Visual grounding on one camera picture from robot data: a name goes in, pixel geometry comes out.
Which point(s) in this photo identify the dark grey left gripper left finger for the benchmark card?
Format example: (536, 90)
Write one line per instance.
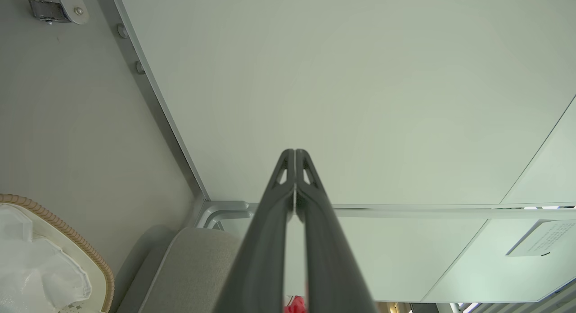
(265, 259)

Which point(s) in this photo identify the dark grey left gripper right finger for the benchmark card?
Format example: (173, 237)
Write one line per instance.
(328, 268)

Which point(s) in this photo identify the red garment with white trim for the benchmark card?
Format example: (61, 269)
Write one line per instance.
(294, 306)

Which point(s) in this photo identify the cream laundry basket, woven rim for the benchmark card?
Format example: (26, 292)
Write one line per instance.
(63, 234)

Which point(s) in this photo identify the grey fabric sofa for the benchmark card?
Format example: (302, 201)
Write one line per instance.
(189, 272)

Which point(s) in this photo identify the white printed paper sign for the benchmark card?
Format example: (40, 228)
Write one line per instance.
(544, 239)

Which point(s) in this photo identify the white garment with red print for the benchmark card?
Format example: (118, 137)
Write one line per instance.
(36, 272)

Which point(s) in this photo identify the grey partition post with foot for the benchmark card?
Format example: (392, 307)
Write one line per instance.
(405, 212)

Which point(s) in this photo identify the grey partition base rail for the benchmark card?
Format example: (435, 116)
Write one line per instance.
(168, 128)

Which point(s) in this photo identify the metal caster bracket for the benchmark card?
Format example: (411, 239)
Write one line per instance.
(67, 9)

